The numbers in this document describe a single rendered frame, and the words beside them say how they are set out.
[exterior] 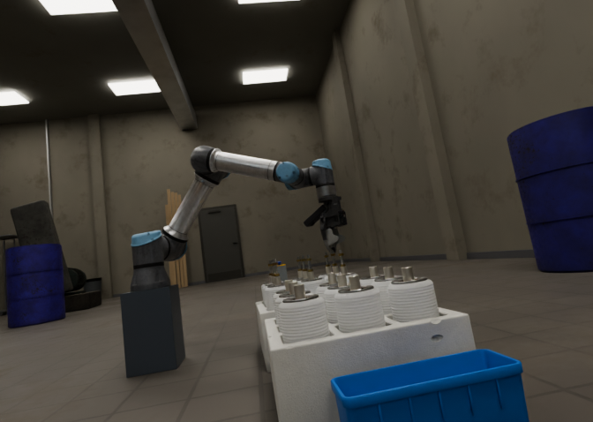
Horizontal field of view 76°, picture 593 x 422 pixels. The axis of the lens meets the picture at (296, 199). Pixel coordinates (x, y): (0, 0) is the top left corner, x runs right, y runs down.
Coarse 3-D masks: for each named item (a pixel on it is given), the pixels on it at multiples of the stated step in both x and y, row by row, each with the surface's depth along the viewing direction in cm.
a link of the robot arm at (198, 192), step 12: (204, 180) 160; (216, 180) 163; (192, 192) 162; (204, 192) 163; (192, 204) 162; (180, 216) 163; (192, 216) 164; (168, 228) 164; (180, 228) 163; (180, 240) 163; (180, 252) 168
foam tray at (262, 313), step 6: (258, 306) 140; (264, 306) 137; (258, 312) 136; (264, 312) 123; (270, 312) 121; (258, 318) 146; (264, 318) 120; (270, 318) 121; (264, 324) 120; (264, 330) 120; (264, 336) 119; (264, 342) 119; (264, 348) 119; (264, 354) 126; (270, 372) 118
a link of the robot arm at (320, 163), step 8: (320, 160) 148; (328, 160) 149; (312, 168) 149; (320, 168) 147; (328, 168) 148; (312, 176) 148; (320, 176) 147; (328, 176) 147; (312, 184) 150; (320, 184) 147; (328, 184) 147
